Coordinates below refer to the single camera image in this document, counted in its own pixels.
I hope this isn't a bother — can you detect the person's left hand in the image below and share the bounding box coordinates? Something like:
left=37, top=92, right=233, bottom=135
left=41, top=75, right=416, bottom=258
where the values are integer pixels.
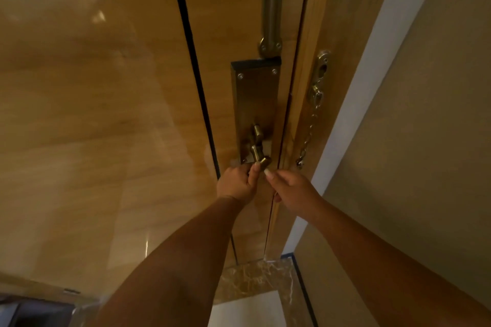
left=216, top=161, right=262, bottom=206

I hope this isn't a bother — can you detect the metal door pull handle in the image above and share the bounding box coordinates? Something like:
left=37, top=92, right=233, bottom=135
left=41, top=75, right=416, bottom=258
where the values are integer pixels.
left=259, top=0, right=291, bottom=58

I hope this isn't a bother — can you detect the wooden door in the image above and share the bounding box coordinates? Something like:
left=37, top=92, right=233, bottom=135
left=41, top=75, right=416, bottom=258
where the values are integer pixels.
left=0, top=0, right=315, bottom=302

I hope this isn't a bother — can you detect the person's right forearm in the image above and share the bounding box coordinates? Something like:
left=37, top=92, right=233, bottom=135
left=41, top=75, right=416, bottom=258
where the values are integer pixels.
left=311, top=200, right=491, bottom=327

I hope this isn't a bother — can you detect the brass door lever handle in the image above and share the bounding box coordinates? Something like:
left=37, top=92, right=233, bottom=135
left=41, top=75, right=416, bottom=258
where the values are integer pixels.
left=249, top=124, right=272, bottom=170

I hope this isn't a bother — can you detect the wooden door frame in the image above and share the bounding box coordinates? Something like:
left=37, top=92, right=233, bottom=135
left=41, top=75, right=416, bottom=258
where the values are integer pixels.
left=264, top=0, right=403, bottom=262

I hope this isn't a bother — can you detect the person's right hand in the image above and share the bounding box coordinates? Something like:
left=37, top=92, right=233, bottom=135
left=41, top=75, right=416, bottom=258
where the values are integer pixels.
left=263, top=168, right=327, bottom=223

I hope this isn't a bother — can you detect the person's left forearm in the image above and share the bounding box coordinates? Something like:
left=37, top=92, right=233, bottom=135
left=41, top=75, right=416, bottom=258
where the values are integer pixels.
left=87, top=196, right=246, bottom=327

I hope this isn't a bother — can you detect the brass door security chain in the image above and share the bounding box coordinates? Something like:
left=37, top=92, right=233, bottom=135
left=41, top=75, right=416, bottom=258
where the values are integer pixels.
left=295, top=49, right=332, bottom=169

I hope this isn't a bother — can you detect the brass door lock plate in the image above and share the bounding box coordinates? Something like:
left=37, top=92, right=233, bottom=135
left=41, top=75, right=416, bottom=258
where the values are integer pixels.
left=230, top=56, right=282, bottom=166

